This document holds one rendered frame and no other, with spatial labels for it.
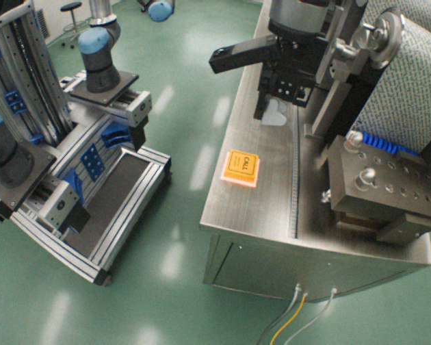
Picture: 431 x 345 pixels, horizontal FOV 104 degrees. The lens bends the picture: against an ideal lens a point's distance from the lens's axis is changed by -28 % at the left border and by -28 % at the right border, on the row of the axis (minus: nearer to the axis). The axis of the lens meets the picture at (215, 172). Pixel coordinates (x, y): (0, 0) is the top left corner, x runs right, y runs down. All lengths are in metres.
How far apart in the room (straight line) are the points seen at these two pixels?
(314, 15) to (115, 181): 1.31
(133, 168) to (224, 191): 0.99
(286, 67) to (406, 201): 0.38
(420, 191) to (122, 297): 1.38
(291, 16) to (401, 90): 0.33
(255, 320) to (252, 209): 0.96
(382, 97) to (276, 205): 0.34
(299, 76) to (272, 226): 0.31
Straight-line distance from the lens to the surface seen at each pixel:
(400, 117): 0.62
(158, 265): 1.39
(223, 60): 0.37
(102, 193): 1.41
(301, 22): 0.32
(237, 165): 0.54
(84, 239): 1.33
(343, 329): 1.62
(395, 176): 0.58
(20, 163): 0.80
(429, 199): 0.64
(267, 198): 0.54
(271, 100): 0.39
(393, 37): 0.52
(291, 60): 0.36
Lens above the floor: 1.35
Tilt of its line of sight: 54 degrees down
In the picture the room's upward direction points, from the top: 8 degrees clockwise
